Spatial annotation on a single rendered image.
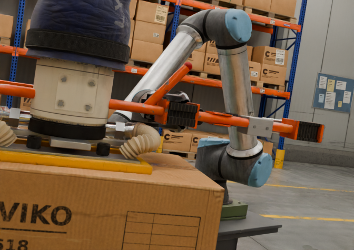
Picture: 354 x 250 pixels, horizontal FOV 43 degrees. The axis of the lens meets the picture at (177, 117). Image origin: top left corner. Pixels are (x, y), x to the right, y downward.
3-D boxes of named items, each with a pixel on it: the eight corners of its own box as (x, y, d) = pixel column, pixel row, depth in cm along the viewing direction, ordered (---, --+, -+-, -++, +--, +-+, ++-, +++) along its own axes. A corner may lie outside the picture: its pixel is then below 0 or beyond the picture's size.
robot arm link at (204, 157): (206, 171, 213) (212, 134, 212) (237, 179, 203) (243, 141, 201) (186, 173, 202) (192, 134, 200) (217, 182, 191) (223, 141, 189)
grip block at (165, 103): (164, 125, 103) (167, 99, 103) (153, 120, 113) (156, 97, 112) (197, 129, 106) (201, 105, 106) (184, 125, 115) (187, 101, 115)
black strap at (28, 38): (23, 44, 87) (26, 23, 86) (25, 50, 109) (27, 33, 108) (137, 63, 94) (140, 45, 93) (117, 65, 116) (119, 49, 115)
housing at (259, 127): (247, 135, 112) (250, 117, 112) (235, 131, 118) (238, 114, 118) (272, 138, 114) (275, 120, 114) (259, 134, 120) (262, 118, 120)
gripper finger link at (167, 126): (161, 138, 108) (154, 123, 117) (184, 141, 110) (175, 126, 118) (164, 126, 107) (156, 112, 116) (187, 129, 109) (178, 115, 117)
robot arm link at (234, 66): (242, 168, 204) (220, 3, 173) (276, 178, 193) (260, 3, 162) (223, 186, 194) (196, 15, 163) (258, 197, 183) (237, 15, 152)
